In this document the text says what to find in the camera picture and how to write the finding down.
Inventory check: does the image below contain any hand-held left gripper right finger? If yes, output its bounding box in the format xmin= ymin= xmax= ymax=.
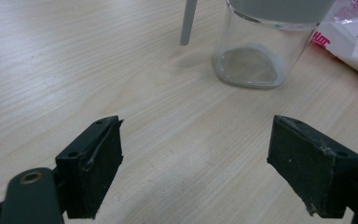
xmin=267 ymin=115 xmax=358 ymax=218

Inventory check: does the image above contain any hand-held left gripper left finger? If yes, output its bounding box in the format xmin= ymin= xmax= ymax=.
xmin=55 ymin=115 xmax=124 ymax=219

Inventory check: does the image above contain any white and pink sugar bag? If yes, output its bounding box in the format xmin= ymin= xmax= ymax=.
xmin=310 ymin=0 xmax=358 ymax=83

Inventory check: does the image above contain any clear jar with grey lid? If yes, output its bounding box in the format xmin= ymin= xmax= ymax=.
xmin=179 ymin=0 xmax=337 ymax=90

